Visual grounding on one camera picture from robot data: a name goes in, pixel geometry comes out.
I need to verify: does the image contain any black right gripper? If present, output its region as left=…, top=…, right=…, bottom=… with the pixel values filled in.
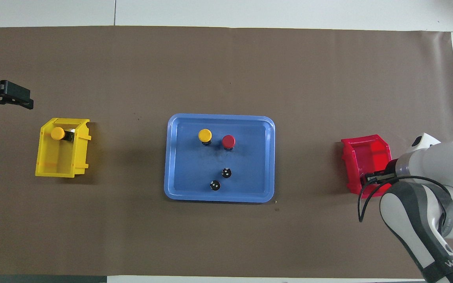
left=366, top=158, right=399, bottom=185

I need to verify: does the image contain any blue plastic tray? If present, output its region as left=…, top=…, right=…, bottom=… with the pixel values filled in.
left=164, top=114, right=276, bottom=203

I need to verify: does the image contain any red plastic bin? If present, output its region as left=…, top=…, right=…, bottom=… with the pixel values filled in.
left=341, top=134, right=398, bottom=196

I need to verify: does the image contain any yellow plastic bin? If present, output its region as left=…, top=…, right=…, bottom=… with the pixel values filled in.
left=35, top=118, right=92, bottom=178

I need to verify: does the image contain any brown paper mat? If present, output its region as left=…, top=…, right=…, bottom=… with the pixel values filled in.
left=0, top=26, right=453, bottom=277

